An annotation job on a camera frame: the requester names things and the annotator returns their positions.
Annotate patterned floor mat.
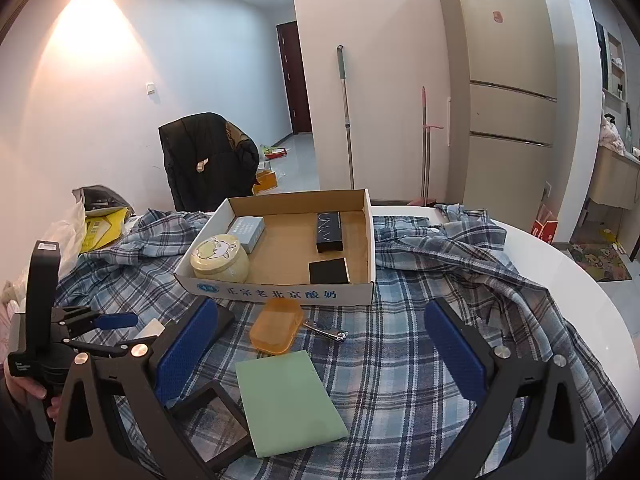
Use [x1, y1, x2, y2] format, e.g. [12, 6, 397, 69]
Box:
[570, 242, 632, 283]

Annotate person's left hand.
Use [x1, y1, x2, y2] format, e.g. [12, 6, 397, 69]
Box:
[2, 374, 63, 423]

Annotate mirror cabinet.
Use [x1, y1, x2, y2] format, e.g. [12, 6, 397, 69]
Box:
[595, 20, 628, 101]

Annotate small black box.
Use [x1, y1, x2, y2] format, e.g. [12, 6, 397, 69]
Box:
[308, 257, 350, 286]

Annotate pink broom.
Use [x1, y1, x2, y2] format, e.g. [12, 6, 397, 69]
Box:
[420, 85, 445, 207]

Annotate person's left forearm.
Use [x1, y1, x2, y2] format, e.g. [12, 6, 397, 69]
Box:
[0, 395, 51, 480]

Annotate dark wooden door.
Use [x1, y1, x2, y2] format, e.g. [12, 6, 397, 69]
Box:
[276, 21, 313, 135]

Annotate beige vanity cabinet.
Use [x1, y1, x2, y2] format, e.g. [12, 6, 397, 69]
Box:
[590, 147, 640, 211]

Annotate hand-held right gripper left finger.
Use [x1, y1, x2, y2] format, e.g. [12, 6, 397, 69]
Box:
[52, 295, 221, 480]

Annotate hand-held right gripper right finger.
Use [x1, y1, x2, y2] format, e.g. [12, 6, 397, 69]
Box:
[424, 297, 588, 480]

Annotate pink clothes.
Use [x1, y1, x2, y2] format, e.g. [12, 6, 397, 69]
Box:
[600, 115, 626, 156]

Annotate metal nail clipper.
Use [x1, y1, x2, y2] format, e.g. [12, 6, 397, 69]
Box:
[301, 319, 349, 345]

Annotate cardboard box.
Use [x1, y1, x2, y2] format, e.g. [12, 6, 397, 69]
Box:
[173, 188, 377, 306]

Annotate black jacket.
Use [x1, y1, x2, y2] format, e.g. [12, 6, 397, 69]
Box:
[158, 113, 261, 212]

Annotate white plastic bag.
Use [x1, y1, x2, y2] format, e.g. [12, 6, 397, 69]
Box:
[2, 195, 88, 306]

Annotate blue plaid shirt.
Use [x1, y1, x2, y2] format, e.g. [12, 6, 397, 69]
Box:
[55, 203, 636, 480]

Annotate black frame display case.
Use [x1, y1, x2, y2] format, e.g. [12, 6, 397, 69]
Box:
[165, 380, 251, 471]

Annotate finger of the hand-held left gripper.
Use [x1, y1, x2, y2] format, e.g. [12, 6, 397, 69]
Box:
[52, 306, 139, 333]
[60, 335, 136, 359]

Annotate grey box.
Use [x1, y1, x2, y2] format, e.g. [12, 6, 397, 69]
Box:
[227, 216, 266, 253]

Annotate long black box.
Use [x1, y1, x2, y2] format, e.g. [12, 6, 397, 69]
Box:
[315, 211, 345, 253]

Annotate red carton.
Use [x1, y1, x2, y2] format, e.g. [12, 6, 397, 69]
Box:
[531, 202, 560, 245]

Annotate orange soap box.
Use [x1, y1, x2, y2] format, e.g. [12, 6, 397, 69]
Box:
[249, 298, 305, 356]

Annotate grey mop handle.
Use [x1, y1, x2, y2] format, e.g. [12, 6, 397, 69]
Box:
[336, 44, 356, 191]

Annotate grey bag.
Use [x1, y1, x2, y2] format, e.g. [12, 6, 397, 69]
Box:
[72, 185, 132, 211]

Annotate small white box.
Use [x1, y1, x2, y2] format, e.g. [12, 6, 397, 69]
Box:
[132, 321, 166, 342]

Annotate yellow bag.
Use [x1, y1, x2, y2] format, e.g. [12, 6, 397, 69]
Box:
[82, 207, 133, 253]

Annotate brown chair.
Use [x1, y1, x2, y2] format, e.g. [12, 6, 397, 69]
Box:
[225, 120, 258, 161]

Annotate beige refrigerator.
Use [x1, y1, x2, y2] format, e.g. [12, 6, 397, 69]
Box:
[433, 0, 558, 233]

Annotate round cartoon tin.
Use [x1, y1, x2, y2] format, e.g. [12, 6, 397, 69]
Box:
[190, 235, 251, 283]

